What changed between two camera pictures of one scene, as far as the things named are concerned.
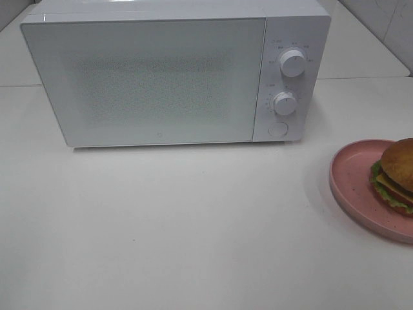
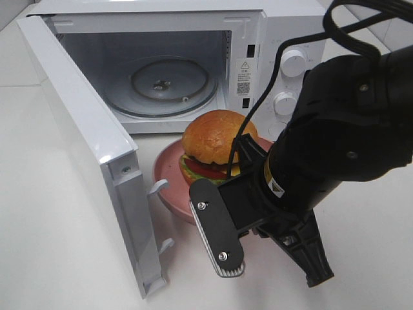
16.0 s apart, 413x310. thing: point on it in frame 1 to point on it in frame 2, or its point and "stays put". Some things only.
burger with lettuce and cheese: [392, 176] to [208, 139]
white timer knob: [284, 103] stays put
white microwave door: [112, 81] to [115, 151]
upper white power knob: [292, 63] stays put
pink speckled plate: [350, 168] to [176, 196]
